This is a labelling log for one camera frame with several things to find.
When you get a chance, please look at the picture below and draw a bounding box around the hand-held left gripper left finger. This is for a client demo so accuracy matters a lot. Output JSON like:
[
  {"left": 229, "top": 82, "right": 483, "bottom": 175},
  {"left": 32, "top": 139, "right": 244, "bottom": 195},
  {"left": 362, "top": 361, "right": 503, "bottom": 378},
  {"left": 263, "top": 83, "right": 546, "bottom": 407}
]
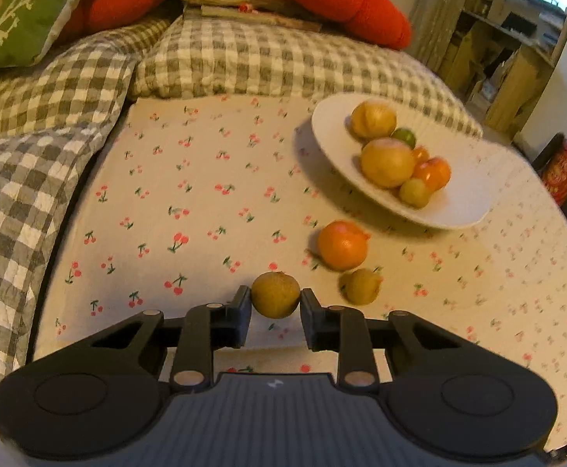
[{"left": 89, "top": 285, "right": 252, "bottom": 386}]

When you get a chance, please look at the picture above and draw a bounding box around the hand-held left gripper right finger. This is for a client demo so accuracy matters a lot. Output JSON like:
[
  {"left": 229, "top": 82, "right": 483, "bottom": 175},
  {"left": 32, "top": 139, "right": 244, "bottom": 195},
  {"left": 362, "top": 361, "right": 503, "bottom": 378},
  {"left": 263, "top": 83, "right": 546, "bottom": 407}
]
[{"left": 300, "top": 289, "right": 462, "bottom": 386}]

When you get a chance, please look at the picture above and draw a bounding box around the small yellow-brown fruit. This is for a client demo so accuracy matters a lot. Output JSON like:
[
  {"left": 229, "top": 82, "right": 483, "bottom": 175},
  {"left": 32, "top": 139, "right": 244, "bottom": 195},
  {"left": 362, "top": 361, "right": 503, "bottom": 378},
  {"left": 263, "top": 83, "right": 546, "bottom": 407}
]
[
  {"left": 251, "top": 272, "right": 301, "bottom": 319},
  {"left": 339, "top": 269, "right": 383, "bottom": 306}
]

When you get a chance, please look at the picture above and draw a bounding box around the yellow-green tomato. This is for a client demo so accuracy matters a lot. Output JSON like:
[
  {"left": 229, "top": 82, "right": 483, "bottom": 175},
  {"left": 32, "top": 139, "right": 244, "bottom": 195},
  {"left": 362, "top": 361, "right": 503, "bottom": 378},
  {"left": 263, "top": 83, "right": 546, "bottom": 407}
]
[{"left": 399, "top": 178, "right": 431, "bottom": 209}]

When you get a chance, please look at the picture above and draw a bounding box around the large yellow pear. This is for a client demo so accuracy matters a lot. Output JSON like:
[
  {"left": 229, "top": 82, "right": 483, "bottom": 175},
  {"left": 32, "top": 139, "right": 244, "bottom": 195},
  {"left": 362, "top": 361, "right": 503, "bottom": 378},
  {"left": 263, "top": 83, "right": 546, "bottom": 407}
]
[{"left": 360, "top": 137, "right": 417, "bottom": 190}]

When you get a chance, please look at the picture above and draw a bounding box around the white ribbed plate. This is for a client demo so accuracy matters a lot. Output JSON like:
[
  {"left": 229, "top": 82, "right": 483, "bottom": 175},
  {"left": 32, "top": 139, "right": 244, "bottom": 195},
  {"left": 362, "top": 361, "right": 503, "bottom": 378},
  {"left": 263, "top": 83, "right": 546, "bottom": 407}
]
[{"left": 311, "top": 93, "right": 495, "bottom": 230}]

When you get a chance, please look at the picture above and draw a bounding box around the orange tomato front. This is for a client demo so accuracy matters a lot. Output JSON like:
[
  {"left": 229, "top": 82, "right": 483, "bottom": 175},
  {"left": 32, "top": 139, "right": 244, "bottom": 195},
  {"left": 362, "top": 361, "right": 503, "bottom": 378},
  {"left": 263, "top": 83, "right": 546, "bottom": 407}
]
[{"left": 412, "top": 156, "right": 452, "bottom": 192}]

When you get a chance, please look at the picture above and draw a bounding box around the bright green tomato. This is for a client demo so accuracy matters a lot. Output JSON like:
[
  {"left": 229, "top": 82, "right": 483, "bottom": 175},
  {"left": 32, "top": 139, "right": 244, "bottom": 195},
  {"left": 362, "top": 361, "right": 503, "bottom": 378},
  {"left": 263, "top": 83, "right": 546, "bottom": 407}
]
[{"left": 390, "top": 128, "right": 418, "bottom": 151}]

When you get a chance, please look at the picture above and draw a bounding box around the small yellow pear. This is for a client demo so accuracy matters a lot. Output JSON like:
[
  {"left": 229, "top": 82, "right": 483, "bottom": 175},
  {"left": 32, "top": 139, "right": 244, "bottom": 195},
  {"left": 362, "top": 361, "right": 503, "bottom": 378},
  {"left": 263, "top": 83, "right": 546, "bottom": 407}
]
[{"left": 350, "top": 100, "right": 397, "bottom": 139}]

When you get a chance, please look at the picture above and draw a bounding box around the orange tangerine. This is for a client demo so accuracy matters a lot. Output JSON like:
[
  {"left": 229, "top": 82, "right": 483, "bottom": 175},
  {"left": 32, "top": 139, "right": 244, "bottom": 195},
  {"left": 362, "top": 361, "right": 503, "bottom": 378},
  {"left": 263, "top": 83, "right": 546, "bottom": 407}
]
[{"left": 317, "top": 220, "right": 371, "bottom": 272}]

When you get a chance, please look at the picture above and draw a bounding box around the cherry print cloth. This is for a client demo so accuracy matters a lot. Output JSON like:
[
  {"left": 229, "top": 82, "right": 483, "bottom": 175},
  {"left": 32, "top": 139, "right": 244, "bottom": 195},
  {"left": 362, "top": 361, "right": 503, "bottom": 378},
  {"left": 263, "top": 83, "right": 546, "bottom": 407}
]
[{"left": 31, "top": 95, "right": 567, "bottom": 453}]

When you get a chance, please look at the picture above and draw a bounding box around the grey checked quilt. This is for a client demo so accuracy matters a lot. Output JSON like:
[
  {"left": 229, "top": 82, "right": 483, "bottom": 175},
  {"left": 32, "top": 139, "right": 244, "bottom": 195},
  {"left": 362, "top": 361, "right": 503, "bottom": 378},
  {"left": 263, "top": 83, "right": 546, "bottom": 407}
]
[{"left": 0, "top": 14, "right": 483, "bottom": 390}]

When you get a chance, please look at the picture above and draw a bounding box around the red bag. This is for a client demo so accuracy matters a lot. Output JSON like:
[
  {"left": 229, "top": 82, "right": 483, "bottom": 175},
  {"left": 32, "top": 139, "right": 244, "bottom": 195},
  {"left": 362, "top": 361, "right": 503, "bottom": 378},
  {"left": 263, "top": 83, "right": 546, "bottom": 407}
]
[{"left": 539, "top": 136, "right": 567, "bottom": 205}]

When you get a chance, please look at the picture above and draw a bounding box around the wooden shelf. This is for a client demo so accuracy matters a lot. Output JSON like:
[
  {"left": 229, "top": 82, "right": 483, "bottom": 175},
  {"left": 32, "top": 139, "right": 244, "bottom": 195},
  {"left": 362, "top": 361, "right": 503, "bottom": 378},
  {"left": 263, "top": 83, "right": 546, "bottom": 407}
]
[{"left": 441, "top": 0, "right": 567, "bottom": 139}]

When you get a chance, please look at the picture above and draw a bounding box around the beige curtain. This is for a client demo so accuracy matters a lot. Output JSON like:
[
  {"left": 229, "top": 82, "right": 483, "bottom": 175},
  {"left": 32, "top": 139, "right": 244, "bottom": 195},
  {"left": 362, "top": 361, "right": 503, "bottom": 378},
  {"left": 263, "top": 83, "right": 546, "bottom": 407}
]
[{"left": 410, "top": 0, "right": 483, "bottom": 79}]

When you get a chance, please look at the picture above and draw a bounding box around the green patterned pillow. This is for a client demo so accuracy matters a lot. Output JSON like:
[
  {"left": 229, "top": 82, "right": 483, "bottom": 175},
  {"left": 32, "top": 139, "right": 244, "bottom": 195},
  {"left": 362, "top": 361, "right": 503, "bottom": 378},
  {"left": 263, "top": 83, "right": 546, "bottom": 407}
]
[{"left": 0, "top": 0, "right": 119, "bottom": 71}]

